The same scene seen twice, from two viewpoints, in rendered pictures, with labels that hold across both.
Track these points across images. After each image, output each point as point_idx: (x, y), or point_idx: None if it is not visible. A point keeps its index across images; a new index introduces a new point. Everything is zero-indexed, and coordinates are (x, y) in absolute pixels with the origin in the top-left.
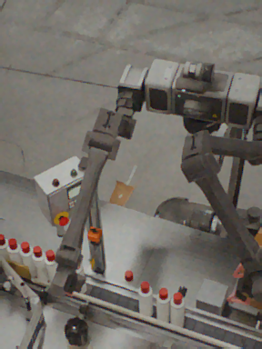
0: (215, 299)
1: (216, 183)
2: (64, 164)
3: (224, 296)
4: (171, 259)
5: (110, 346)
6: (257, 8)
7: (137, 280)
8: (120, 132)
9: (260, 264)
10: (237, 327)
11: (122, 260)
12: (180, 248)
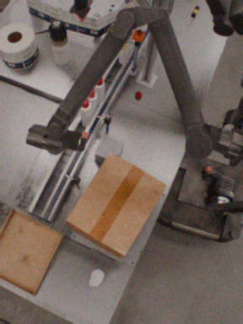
0: (102, 149)
1: (110, 44)
2: None
3: (104, 157)
4: (154, 128)
5: (73, 78)
6: None
7: (135, 103)
8: (207, 3)
9: (48, 122)
10: (85, 173)
11: (154, 94)
12: (165, 137)
